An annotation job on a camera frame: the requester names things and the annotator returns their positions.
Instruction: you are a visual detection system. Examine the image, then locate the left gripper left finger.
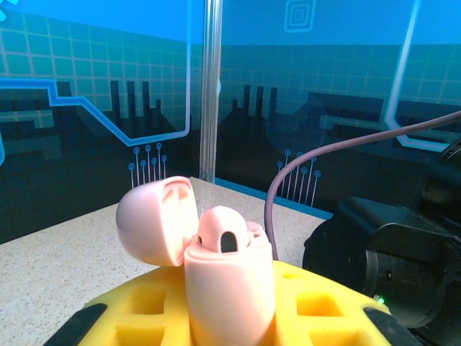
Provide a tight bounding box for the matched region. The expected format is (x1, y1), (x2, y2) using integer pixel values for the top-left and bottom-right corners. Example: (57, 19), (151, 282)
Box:
(42, 266), (197, 346)

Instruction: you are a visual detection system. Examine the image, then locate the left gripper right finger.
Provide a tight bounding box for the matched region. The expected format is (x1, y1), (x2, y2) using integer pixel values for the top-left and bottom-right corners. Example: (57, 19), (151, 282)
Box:
(268, 259), (424, 346)

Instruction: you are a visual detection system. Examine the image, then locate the pink earbud charging case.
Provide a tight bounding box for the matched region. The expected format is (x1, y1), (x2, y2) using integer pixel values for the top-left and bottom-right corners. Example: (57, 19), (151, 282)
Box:
(115, 175), (277, 346)

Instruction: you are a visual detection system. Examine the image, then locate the pink wireless earbud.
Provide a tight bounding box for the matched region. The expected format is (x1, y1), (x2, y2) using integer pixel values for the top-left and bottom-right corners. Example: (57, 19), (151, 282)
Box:
(196, 205), (251, 253)

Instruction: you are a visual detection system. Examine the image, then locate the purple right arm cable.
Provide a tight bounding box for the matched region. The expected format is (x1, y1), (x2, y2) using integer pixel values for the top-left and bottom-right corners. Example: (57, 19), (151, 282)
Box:
(264, 110), (461, 260)

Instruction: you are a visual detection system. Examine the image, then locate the blue edged aluminium side rail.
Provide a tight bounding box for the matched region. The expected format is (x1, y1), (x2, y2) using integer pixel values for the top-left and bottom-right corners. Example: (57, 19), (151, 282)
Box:
(214, 178), (334, 221)

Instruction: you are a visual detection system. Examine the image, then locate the aluminium frame post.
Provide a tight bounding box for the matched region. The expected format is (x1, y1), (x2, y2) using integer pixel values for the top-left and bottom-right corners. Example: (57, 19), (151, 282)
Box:
(200, 0), (223, 183)

